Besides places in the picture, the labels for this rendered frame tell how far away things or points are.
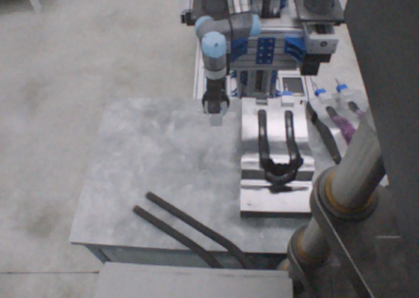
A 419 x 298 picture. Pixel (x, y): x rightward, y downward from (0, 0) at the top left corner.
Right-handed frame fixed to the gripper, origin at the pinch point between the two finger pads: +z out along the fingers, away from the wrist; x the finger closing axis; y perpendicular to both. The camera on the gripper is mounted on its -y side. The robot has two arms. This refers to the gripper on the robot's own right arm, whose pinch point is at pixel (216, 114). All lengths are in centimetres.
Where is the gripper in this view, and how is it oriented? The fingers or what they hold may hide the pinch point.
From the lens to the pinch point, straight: 138.2
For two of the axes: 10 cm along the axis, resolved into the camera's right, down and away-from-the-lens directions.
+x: -10.0, -0.3, 0.6
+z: 0.3, 5.7, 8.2
